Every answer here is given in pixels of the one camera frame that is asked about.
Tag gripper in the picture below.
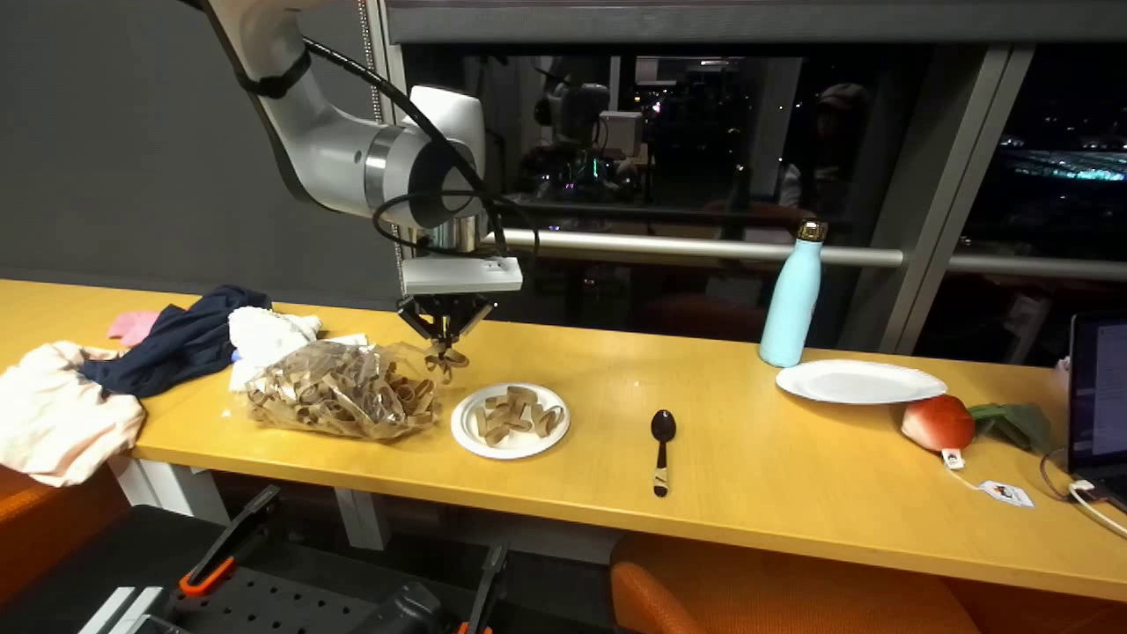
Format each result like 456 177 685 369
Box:
396 295 496 355

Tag bunch of tan rubber bands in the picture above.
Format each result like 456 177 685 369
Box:
425 348 471 385

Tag heap of tan rubber bands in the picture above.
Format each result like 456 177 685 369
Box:
474 386 565 446

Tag small white paper plate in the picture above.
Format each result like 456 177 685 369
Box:
450 381 571 461

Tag plastic bag of rubber bands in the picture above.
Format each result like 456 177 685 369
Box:
246 341 440 442

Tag large white plate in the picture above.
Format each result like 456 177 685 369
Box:
775 358 949 406

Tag white cloth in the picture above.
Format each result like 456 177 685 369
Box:
226 305 370 394

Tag black plastic spoon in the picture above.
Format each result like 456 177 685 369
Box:
651 409 678 499

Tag silver handrail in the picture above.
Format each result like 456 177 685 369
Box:
480 227 1127 284

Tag navy blue cloth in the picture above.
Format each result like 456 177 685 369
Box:
78 284 273 400

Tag black and orange clamp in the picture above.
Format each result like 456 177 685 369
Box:
178 483 284 598
455 542 511 634

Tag small pink cloth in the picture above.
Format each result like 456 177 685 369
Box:
107 309 165 347

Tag window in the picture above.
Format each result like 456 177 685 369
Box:
385 0 1127 368

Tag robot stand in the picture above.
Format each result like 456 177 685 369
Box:
0 504 610 634

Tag light blue bottle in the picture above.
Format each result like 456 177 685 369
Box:
758 219 829 369

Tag pale pink cloth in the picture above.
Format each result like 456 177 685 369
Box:
0 341 147 489

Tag orange chair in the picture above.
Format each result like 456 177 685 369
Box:
609 532 983 634
0 465 134 610

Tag red plush fruit with leaves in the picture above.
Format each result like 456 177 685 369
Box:
901 394 1054 510

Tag laptop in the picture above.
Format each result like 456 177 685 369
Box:
1066 312 1127 505

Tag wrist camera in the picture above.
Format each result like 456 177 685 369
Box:
401 256 524 297

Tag blind bead chain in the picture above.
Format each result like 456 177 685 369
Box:
356 0 407 293

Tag white cable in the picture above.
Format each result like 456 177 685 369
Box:
1039 448 1127 539

